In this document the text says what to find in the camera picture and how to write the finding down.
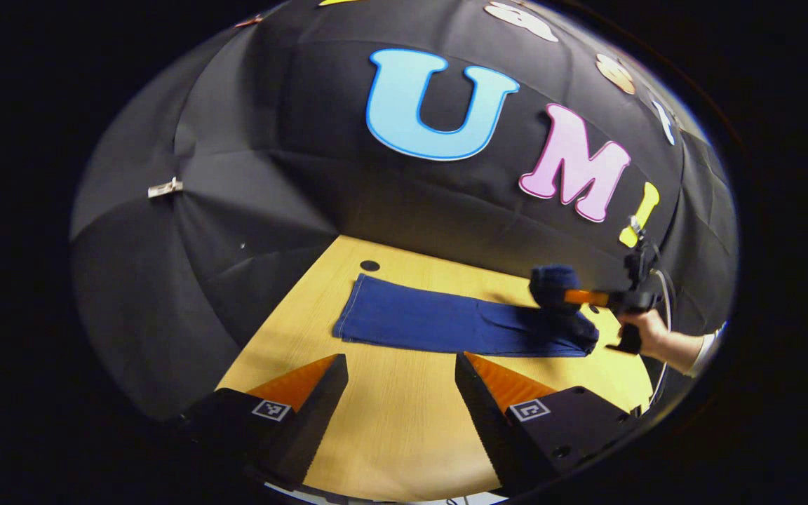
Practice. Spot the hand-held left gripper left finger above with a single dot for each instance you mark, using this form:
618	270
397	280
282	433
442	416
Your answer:
313	421

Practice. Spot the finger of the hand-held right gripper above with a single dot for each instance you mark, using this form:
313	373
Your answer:
586	297

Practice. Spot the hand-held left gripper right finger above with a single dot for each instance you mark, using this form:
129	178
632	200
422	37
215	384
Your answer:
485	421

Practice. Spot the blue jeans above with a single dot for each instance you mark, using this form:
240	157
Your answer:
418	322

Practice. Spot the silver cloth clip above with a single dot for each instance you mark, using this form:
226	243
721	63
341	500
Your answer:
165	188

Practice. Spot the copper cloth clip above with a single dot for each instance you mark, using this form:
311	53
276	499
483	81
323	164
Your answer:
248	21

